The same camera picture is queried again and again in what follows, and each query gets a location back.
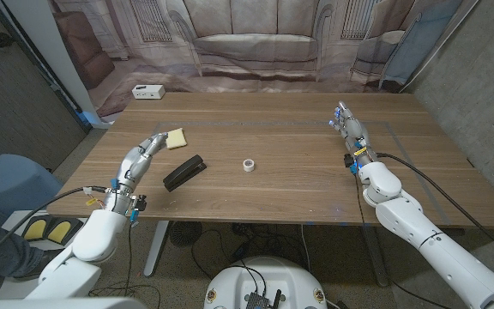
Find black electronics module with antenna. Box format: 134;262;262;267
244;289;283;309

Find yellow sticky note pad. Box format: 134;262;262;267
165;127;188;150

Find blue padded chair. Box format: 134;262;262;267
0;153;64;228

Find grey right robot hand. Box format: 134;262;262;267
328;100;380;169

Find white robot torso edge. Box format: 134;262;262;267
0;296;148;309

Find white floor plate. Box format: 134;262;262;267
2;209;89;301

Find yellow foot pedal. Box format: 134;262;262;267
47;217;73;245
23;218;49;241

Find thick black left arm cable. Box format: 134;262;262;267
0;185;109;274

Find grey table leg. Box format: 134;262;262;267
362;225;390;288

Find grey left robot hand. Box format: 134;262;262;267
105;132;170;215

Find white power strip box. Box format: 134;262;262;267
131;84;166;100

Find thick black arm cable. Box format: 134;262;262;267
0;185;109;274
377;152;494;265

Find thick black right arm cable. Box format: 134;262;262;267
377;152;494;265

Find black floor cable tangle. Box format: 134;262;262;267
190;221;304;280

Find white wall post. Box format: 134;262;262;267
2;0;115;130

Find printed sofa room backdrop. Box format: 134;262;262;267
48;0;480;119

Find black stapler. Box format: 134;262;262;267
162;154;208;193

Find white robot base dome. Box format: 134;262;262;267
203;256;328;309

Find round black floor fan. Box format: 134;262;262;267
169;221;203;248

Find white table leg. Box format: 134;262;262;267
142;221;171;278

